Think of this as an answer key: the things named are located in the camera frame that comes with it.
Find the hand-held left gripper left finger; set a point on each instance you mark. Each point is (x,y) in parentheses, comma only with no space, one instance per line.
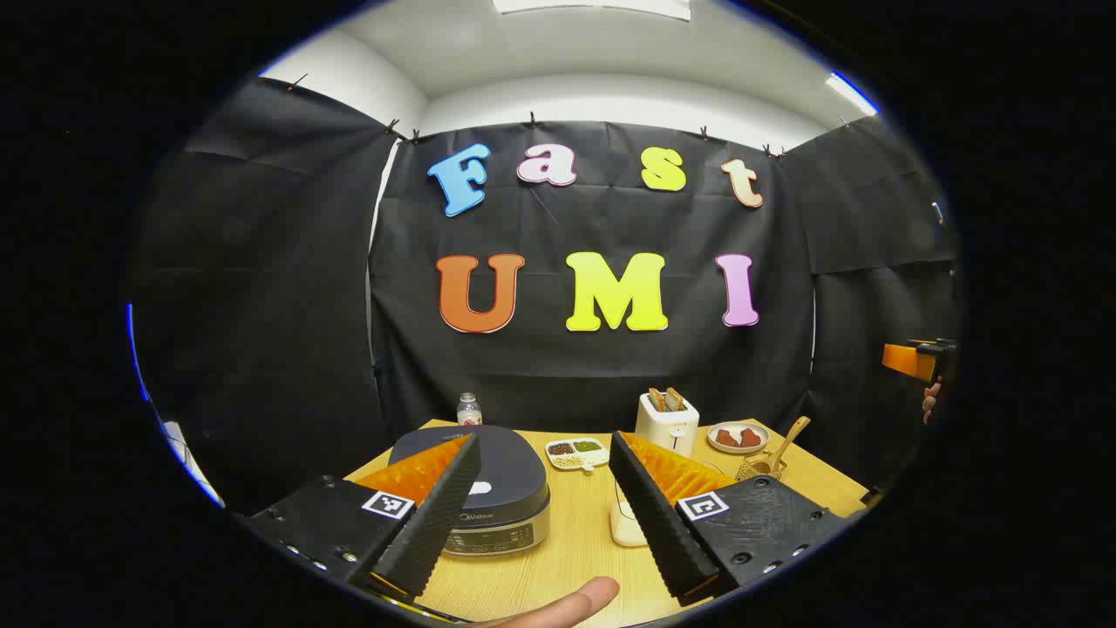
(445,506)

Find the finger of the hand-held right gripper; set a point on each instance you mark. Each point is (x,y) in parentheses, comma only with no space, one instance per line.
(902,358)

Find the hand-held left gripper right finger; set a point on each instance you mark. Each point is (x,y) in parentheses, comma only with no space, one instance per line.
(654,515)

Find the clear rice container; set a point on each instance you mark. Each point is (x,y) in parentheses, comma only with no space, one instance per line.
(626,528)

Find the dark grey rice cooker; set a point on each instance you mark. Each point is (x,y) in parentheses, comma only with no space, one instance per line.
(514,475)

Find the wooden spoon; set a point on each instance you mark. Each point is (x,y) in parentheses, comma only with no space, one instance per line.
(789,440)

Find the white toaster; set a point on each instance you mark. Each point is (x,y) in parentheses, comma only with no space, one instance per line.
(667,427)

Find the small clear bottle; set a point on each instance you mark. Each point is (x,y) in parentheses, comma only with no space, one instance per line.
(469,412)

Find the white divided condiment dish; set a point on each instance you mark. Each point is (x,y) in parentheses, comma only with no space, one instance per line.
(575,452)

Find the brown meat slice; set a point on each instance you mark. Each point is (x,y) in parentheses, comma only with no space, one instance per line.
(726,436)
(750,438)

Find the small white plate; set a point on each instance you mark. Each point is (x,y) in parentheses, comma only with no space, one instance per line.
(738,447)

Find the toast slice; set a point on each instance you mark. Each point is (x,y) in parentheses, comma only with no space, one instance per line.
(675,399)
(656,399)

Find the black backdrop cloth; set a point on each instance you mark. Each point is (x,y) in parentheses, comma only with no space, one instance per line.
(610,366)

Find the small ceiling light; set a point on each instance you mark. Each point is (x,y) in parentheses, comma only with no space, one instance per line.
(852,93)

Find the large ceiling light panel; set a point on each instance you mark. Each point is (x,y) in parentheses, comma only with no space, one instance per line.
(593,7)

